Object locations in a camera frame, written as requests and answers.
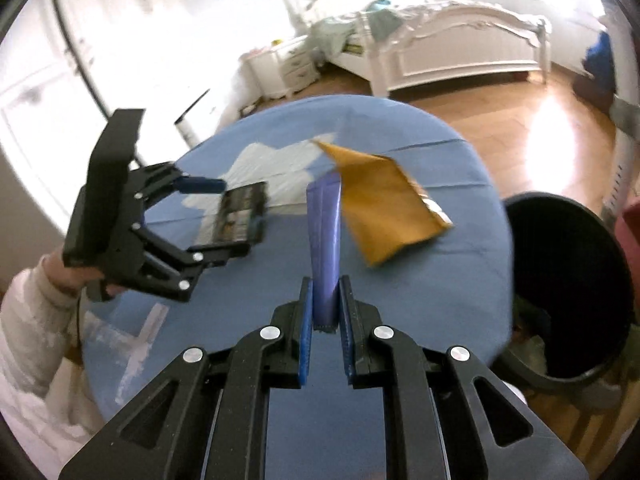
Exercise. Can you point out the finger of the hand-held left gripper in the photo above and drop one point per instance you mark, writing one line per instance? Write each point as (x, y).
(200, 185)
(195, 257)

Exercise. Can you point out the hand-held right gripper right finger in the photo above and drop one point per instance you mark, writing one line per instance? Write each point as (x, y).
(345, 330)

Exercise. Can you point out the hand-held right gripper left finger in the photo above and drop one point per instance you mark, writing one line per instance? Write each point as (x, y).
(306, 330)

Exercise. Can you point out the dark printed snack packet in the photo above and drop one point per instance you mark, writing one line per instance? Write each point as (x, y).
(237, 215)

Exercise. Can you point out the purple snack packet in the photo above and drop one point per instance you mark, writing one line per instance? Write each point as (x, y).
(325, 250)

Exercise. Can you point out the black round trash bin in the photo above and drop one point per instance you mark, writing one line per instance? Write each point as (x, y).
(565, 260)

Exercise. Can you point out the person's left forearm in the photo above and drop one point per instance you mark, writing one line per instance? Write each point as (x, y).
(30, 340)

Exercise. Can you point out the person's left hand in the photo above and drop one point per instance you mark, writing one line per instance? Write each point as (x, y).
(75, 274)

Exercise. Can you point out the white tissue paper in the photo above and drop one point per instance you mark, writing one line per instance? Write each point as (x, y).
(280, 165)

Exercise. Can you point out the clear plastic wrap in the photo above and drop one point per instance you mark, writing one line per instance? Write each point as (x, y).
(137, 345)

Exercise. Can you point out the blue tablecloth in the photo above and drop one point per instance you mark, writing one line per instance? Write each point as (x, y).
(450, 285)

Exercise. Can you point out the yellow snack packet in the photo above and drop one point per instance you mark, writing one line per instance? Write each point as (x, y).
(385, 205)

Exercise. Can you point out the white nightstand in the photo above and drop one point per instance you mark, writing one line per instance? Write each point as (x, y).
(290, 67)

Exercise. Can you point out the white wardrobe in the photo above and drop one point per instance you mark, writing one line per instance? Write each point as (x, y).
(150, 35)

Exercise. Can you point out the teal and white bedding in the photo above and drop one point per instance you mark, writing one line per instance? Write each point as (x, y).
(385, 20)

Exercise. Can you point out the white wooden bed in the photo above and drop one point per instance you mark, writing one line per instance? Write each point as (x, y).
(460, 55)

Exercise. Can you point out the pink and grey chair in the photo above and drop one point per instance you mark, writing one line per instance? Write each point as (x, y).
(622, 160)

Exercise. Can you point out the blue bag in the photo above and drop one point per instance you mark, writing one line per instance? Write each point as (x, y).
(600, 65)

